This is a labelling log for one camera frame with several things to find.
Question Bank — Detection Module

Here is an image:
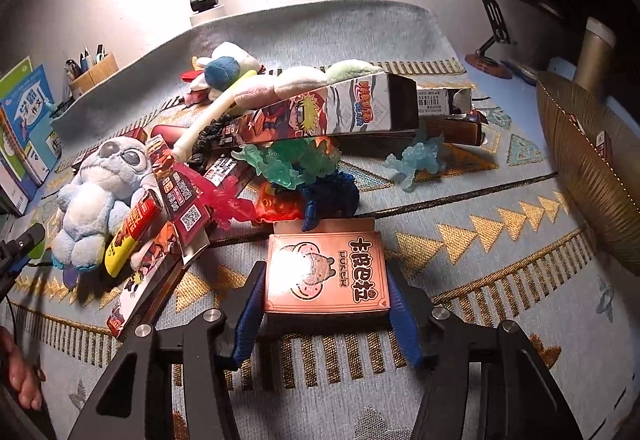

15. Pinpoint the black phone stand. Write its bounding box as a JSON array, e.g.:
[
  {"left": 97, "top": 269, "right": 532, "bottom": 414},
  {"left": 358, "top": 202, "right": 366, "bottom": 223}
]
[{"left": 465, "top": 0, "right": 518, "bottom": 81}]

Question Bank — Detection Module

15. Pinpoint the wooden pen holder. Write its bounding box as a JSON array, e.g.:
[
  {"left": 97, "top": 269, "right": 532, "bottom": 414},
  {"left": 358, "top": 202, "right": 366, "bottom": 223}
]
[{"left": 67, "top": 52, "right": 121, "bottom": 101}]

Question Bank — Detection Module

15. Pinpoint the light blue translucent figure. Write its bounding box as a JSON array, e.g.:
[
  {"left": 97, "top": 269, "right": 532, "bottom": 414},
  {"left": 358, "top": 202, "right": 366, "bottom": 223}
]
[{"left": 384, "top": 132, "right": 446, "bottom": 191}]

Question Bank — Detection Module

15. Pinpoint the dark red long box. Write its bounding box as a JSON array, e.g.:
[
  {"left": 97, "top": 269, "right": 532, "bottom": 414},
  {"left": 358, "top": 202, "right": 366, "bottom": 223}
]
[{"left": 415, "top": 85, "right": 490, "bottom": 147}]

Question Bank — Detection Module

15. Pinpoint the pink playing card box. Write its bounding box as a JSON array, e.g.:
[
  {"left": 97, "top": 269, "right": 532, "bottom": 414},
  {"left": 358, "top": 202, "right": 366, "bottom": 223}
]
[{"left": 264, "top": 219, "right": 392, "bottom": 318}]

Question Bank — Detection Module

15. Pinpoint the black bead bracelet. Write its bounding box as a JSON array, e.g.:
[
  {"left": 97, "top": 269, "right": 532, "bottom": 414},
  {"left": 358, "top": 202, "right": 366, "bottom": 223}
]
[{"left": 187, "top": 115, "right": 231, "bottom": 171}]

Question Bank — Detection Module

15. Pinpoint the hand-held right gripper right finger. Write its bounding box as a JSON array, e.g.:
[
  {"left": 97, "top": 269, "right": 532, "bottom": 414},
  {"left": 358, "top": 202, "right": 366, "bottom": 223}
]
[{"left": 387, "top": 267, "right": 583, "bottom": 440}]

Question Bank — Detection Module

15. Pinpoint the long red anime card box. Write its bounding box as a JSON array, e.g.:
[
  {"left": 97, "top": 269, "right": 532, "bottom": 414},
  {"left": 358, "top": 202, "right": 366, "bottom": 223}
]
[{"left": 106, "top": 227, "right": 201, "bottom": 338}]

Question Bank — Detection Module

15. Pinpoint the orange toy figure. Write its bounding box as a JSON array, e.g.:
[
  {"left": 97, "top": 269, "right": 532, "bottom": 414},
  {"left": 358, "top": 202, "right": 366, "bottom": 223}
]
[{"left": 252, "top": 182, "right": 306, "bottom": 223}]

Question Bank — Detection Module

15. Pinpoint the person's left hand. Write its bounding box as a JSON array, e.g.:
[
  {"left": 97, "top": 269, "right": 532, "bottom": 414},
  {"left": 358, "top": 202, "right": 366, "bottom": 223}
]
[{"left": 0, "top": 325, "right": 47, "bottom": 413}]

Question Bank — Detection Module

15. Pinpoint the red translucent figure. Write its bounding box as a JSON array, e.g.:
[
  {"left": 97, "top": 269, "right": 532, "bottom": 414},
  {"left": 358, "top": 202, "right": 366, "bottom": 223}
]
[{"left": 187, "top": 165, "right": 253, "bottom": 233}]

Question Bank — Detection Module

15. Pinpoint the black mesh pen holder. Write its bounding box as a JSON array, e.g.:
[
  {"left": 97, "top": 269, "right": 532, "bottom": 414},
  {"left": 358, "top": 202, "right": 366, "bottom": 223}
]
[{"left": 50, "top": 97, "right": 76, "bottom": 121}]

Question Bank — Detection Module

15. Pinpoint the teal labelled folder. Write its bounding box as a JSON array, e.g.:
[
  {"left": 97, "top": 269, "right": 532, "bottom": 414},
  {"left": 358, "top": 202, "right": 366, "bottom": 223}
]
[{"left": 25, "top": 115, "right": 63, "bottom": 171}]

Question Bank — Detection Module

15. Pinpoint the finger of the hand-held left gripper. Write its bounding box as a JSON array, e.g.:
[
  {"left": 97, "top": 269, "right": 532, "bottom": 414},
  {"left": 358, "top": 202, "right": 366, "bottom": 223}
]
[{"left": 0, "top": 222, "right": 47, "bottom": 273}]

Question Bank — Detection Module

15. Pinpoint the open printed card box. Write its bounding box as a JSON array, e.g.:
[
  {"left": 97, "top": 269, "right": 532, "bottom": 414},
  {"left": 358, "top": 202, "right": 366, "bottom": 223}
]
[{"left": 160, "top": 160, "right": 213, "bottom": 266}]

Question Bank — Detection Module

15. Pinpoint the blue desk pad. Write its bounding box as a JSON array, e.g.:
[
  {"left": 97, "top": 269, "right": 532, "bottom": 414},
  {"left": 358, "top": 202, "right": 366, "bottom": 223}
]
[{"left": 462, "top": 55, "right": 551, "bottom": 93}]

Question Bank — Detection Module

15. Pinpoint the blue exercise book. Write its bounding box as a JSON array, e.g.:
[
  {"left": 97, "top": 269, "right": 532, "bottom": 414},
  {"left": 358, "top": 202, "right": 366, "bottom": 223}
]
[{"left": 0, "top": 64, "right": 58, "bottom": 186}]

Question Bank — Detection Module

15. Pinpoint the golden thermos bottle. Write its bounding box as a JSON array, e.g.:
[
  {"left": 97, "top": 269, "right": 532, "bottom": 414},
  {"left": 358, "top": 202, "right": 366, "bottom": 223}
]
[{"left": 572, "top": 16, "right": 617, "bottom": 93}]

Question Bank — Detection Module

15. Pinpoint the dark blue dragon figure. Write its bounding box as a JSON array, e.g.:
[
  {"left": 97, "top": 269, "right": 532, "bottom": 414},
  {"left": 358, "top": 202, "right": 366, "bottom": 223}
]
[{"left": 292, "top": 170, "right": 361, "bottom": 233}]

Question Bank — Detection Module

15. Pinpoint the yellow and red snack packet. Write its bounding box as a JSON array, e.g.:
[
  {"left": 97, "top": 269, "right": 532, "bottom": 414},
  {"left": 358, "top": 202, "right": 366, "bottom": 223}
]
[{"left": 104, "top": 192, "right": 163, "bottom": 278}]

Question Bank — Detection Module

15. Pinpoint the white and blue plush cat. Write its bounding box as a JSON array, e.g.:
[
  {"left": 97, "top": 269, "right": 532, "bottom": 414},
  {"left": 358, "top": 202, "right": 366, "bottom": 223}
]
[{"left": 192, "top": 41, "right": 263, "bottom": 93}]

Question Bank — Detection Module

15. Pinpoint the long orange anime box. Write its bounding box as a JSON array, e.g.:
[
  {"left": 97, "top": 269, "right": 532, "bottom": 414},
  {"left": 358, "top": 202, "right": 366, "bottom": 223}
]
[{"left": 220, "top": 72, "right": 421, "bottom": 153}]

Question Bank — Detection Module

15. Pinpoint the golden woven basket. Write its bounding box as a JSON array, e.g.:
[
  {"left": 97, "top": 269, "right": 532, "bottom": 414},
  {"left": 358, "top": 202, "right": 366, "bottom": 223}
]
[{"left": 536, "top": 70, "right": 640, "bottom": 278}]

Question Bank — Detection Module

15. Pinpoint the blue grey plush toy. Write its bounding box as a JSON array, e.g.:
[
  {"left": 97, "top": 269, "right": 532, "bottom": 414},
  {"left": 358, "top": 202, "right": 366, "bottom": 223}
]
[{"left": 50, "top": 127, "right": 166, "bottom": 281}]

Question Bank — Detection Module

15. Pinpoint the green book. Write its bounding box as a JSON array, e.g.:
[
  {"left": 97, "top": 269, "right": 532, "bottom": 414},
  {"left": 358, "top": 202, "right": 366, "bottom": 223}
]
[{"left": 0, "top": 55, "right": 33, "bottom": 91}]

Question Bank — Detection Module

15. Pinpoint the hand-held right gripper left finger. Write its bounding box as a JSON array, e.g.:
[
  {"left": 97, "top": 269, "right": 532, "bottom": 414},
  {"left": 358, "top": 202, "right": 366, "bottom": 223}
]
[{"left": 67, "top": 261, "right": 268, "bottom": 440}]

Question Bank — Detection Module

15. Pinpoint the blue patterned woven mat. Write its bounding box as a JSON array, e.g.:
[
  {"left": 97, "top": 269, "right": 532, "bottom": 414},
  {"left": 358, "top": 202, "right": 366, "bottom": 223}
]
[{"left": 0, "top": 0, "right": 640, "bottom": 440}]

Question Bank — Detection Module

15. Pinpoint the green translucent figure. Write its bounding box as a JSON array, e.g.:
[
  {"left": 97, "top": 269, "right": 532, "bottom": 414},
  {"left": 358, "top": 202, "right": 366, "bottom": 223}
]
[{"left": 237, "top": 135, "right": 343, "bottom": 186}]

